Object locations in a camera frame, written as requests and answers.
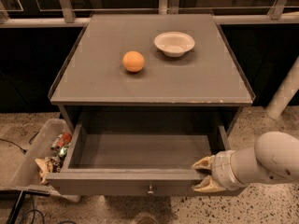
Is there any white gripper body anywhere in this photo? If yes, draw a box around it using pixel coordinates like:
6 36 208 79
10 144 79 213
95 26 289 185
212 150 246 190

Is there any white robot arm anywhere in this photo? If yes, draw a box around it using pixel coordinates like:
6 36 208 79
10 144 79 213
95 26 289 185
192 58 299 193

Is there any orange fruit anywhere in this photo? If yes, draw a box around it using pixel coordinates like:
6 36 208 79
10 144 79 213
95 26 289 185
122 51 145 73

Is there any tan crumpled bag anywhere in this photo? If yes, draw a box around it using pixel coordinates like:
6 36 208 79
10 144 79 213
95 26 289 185
35 157 61 185

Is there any metal window railing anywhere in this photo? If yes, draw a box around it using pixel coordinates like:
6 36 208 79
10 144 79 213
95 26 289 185
0 0 299 28

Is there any grey top drawer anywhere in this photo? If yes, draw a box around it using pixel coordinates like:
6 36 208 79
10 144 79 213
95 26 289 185
48 121 229 197

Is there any clear plastic bin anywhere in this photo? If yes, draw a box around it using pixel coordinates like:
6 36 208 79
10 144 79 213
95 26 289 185
0 119 80 203

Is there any black floor cable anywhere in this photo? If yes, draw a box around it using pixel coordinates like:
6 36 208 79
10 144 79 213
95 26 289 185
0 130 40 155

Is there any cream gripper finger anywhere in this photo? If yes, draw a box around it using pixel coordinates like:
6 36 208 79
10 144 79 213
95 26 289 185
192 155 215 174
192 175 224 193

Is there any white paper bowl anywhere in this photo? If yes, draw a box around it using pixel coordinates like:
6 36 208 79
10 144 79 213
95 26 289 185
154 32 195 58

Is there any green snack packet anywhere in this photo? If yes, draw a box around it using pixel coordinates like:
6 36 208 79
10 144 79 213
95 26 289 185
58 145 69 158

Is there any grey drawer cabinet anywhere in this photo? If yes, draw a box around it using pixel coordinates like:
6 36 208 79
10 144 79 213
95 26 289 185
49 14 254 126

